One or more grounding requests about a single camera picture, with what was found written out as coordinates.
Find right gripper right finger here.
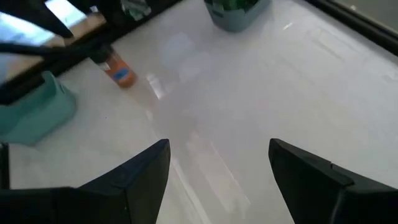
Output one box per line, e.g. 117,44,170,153
269,138,398,224

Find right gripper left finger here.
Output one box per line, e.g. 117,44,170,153
77,139,171,224

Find orange spice jar black lid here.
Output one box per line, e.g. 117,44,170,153
89,44,138,89

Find green plastic tray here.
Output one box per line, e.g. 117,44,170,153
0,70,78,147

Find white papers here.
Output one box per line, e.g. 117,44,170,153
0,0,106,47

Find blue-grey plastic bin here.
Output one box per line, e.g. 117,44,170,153
203,0,273,33

